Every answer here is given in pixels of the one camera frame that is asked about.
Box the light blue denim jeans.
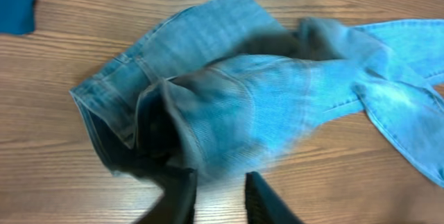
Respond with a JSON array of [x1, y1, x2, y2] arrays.
[[70, 0, 443, 185]]

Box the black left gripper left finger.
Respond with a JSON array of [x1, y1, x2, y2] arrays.
[[135, 169, 198, 224]]

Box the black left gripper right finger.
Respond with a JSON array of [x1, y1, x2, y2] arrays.
[[245, 171, 303, 224]]

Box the dark blue t-shirt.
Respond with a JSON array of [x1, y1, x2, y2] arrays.
[[1, 0, 35, 35]]

